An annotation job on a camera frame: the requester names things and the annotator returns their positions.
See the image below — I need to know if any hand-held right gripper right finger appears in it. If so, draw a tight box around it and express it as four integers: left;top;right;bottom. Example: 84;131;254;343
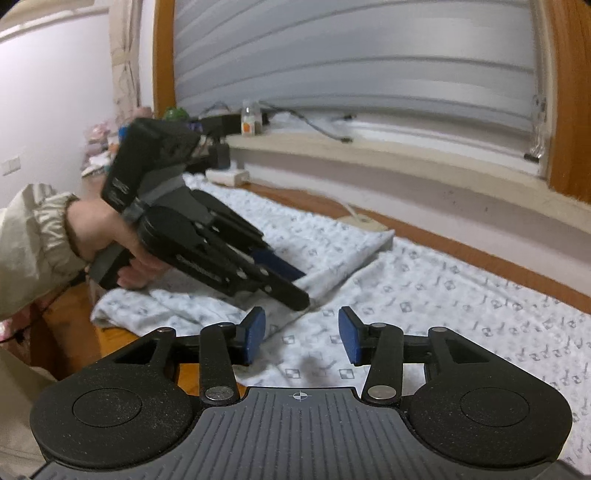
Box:
338;305;488;408

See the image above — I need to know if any person's beige clothing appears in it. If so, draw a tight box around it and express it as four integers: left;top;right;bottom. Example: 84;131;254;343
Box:
0;348;61;478

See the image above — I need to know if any beige windowsill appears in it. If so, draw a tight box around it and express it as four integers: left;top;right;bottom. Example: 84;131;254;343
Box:
226;117;591;241

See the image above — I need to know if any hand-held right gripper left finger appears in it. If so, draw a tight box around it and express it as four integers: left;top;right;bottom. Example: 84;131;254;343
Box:
115;306;267;407

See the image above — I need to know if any white power cord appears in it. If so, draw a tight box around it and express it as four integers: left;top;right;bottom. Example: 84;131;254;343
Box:
339;198;389;232

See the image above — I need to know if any clear jar orange label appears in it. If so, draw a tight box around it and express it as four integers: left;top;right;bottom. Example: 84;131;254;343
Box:
241;100;265;137

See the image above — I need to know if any wooden window frame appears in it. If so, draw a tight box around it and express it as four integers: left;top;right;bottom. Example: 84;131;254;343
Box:
152;0;591;206

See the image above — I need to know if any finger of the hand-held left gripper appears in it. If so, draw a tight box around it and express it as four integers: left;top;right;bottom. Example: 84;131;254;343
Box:
190;188;306;283
175;215;311;313

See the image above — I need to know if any black charger box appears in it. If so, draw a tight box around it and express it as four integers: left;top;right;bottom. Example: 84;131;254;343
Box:
198;115;242;137

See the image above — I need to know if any white patterned garment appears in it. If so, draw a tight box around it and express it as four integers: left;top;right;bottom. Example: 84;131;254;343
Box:
90;173;591;476

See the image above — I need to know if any person's left hand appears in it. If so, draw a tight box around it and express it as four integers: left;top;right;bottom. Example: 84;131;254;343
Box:
68;198;170;291

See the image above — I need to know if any beige floral curtain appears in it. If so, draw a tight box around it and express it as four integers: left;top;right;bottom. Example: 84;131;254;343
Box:
108;0;141;125

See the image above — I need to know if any grey window blind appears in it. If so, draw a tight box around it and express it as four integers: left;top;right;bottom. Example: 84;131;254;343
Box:
172;0;552;176

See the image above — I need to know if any pink printed cloth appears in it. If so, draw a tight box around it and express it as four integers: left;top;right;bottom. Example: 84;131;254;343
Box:
82;121;122;178

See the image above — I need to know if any white power strip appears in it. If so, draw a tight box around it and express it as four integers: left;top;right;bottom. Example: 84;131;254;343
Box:
205;167;250;186

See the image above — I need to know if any clear blind bead chain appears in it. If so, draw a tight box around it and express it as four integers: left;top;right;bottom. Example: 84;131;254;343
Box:
526;95;550;162

